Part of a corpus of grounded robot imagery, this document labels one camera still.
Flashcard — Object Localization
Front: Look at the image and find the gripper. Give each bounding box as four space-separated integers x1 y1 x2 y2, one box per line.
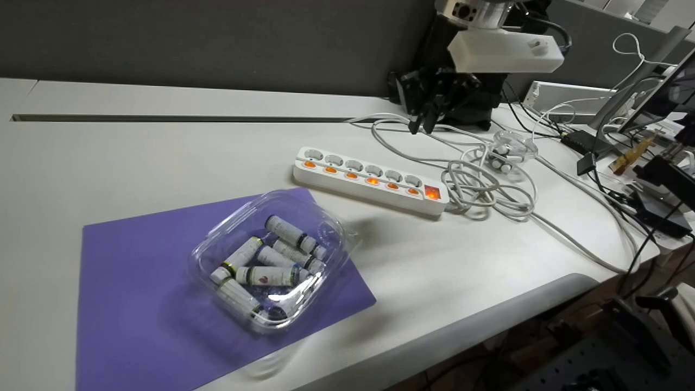
388 15 482 134

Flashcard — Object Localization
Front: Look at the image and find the clear round plastic container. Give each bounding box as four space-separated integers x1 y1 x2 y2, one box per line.
485 130 539 175

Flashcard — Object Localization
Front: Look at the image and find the white power strip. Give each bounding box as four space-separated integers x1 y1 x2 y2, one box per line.
293 146 451 218

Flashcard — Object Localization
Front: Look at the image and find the white box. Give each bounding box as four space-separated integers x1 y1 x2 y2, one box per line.
522 80 618 118

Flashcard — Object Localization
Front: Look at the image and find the small black box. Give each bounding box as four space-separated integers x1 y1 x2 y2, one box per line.
561 130 602 157

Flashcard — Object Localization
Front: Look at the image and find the clear plastic clamshell box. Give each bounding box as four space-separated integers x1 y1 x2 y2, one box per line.
188 188 362 335

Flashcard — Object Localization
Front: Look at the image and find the yellow wooden piece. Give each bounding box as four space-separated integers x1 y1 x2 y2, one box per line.
610 137 656 175

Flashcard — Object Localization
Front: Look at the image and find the monitor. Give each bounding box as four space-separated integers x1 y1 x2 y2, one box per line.
589 25 695 135

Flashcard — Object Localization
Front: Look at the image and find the purple mat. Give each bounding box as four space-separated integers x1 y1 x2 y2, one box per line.
75 187 377 391

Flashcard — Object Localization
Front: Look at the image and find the black cable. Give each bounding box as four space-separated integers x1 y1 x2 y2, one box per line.
501 80 565 139
618 200 695 300

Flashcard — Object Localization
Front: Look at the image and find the coil of white cable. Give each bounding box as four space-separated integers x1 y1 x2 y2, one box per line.
440 142 646 275

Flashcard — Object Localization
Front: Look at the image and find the thin white cable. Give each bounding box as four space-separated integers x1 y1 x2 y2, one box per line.
612 33 648 87

